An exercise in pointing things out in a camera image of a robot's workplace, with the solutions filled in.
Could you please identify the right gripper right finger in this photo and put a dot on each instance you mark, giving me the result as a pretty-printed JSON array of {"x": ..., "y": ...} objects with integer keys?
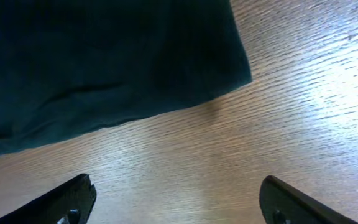
[{"x": 280, "y": 203}]

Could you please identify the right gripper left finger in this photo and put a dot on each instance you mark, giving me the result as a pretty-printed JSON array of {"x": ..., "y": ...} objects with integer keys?
[{"x": 70, "y": 203}]

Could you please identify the black nike t-shirt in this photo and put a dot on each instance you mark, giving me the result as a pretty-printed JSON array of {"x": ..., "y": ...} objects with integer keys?
[{"x": 71, "y": 67}]

